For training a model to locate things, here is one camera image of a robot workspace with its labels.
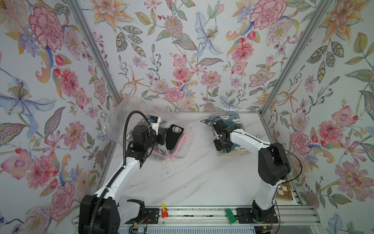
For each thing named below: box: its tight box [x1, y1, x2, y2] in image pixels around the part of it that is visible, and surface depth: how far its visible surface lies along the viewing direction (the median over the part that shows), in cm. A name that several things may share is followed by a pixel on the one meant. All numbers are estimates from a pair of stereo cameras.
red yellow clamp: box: [161, 203, 169, 219], surface depth 76 cm
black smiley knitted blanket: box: [165, 124, 185, 151], surface depth 97 cm
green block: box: [224, 208, 237, 225], surface depth 75 cm
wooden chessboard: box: [274, 178, 294, 202], surface depth 81 cm
